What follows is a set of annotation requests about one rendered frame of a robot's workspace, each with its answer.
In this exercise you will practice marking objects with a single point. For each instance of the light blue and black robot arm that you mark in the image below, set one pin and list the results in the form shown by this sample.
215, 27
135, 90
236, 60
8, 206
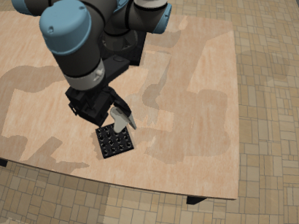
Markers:
71, 29

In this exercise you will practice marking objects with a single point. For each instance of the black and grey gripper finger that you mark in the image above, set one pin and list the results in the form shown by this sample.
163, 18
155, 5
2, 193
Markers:
122, 114

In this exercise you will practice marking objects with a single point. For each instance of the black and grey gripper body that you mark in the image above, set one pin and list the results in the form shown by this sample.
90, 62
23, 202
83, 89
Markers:
96, 107

